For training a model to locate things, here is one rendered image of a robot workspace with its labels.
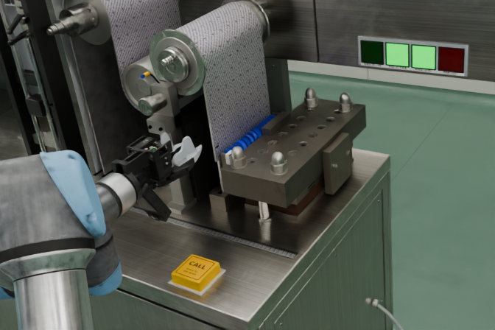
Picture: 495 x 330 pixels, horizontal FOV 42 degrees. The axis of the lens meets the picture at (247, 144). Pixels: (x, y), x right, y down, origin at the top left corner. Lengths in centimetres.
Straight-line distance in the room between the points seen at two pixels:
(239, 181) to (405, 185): 195
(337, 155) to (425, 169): 194
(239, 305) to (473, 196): 210
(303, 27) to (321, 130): 26
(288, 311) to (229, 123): 43
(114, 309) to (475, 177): 221
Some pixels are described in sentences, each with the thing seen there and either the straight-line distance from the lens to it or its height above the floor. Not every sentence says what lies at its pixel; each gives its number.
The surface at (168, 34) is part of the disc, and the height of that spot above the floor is 131.
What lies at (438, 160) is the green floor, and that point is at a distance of 347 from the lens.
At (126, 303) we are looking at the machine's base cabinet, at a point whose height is 78.
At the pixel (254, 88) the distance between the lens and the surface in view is 153.
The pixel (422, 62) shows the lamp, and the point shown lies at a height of 117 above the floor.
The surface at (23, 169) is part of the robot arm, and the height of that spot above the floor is 136.
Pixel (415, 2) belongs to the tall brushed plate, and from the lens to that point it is 145.
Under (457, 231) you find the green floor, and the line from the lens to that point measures 295.
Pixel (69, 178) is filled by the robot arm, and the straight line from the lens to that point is 80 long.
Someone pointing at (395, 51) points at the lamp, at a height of 119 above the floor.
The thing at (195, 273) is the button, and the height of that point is 92.
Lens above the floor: 171
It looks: 27 degrees down
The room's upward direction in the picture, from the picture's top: 8 degrees counter-clockwise
